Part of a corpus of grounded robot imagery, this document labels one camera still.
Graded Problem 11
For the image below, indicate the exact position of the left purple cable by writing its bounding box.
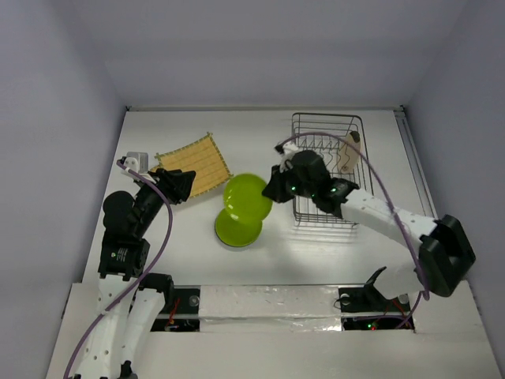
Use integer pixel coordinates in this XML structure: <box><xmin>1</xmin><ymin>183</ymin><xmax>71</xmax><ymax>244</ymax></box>
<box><xmin>58</xmin><ymin>161</ymin><xmax>174</xmax><ymax>379</ymax></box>

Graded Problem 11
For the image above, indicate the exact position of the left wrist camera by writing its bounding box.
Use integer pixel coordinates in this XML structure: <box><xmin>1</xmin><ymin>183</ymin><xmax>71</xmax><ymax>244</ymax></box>
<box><xmin>118</xmin><ymin>152</ymin><xmax>149</xmax><ymax>174</ymax></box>

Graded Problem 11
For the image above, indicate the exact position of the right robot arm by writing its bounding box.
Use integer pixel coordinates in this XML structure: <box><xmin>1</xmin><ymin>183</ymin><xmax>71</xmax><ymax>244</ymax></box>
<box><xmin>262</xmin><ymin>144</ymin><xmax>476</xmax><ymax>310</ymax></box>

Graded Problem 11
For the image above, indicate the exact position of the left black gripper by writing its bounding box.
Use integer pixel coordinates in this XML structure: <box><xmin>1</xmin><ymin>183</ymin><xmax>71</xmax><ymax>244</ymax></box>
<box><xmin>133</xmin><ymin>167</ymin><xmax>194</xmax><ymax>235</ymax></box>

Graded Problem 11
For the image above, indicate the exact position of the cream patterned plate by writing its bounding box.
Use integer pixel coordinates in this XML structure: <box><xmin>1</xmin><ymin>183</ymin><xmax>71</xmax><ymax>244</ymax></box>
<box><xmin>337</xmin><ymin>131</ymin><xmax>361</xmax><ymax>174</ymax></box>

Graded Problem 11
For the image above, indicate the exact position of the green plate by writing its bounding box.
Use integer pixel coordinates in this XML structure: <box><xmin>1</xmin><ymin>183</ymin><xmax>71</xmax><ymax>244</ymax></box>
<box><xmin>223</xmin><ymin>173</ymin><xmax>273</xmax><ymax>224</ymax></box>
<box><xmin>215</xmin><ymin>209</ymin><xmax>263</xmax><ymax>248</ymax></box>

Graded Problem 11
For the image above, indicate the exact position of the purple cable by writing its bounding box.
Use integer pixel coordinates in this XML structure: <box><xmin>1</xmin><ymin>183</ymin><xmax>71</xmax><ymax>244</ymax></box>
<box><xmin>275</xmin><ymin>131</ymin><xmax>431</xmax><ymax>331</ymax></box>
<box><xmin>58</xmin><ymin>161</ymin><xmax>174</xmax><ymax>379</ymax></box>

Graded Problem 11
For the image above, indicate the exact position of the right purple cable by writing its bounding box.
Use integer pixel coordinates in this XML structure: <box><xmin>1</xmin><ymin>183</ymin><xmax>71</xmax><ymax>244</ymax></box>
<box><xmin>275</xmin><ymin>131</ymin><xmax>431</xmax><ymax>331</ymax></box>

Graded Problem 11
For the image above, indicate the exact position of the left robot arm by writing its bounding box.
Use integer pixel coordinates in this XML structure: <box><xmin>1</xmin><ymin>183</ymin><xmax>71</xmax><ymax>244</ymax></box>
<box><xmin>63</xmin><ymin>162</ymin><xmax>196</xmax><ymax>378</ymax></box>

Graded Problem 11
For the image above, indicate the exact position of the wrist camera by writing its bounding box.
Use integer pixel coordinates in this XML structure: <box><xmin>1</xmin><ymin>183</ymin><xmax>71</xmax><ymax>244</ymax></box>
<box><xmin>275</xmin><ymin>142</ymin><xmax>301</xmax><ymax>172</ymax></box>
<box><xmin>118</xmin><ymin>152</ymin><xmax>149</xmax><ymax>174</ymax></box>

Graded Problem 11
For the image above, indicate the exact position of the square bamboo tray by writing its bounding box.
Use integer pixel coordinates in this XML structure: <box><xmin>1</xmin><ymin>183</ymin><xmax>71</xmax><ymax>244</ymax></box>
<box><xmin>155</xmin><ymin>133</ymin><xmax>233</xmax><ymax>198</ymax></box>

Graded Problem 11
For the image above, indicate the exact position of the black wire dish rack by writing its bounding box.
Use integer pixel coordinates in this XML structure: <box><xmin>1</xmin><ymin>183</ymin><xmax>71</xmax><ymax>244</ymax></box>
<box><xmin>291</xmin><ymin>112</ymin><xmax>374</xmax><ymax>230</ymax></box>

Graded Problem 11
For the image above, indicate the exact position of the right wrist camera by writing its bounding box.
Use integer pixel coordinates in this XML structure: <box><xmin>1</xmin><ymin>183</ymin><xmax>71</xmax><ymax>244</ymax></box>
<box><xmin>275</xmin><ymin>142</ymin><xmax>301</xmax><ymax>172</ymax></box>

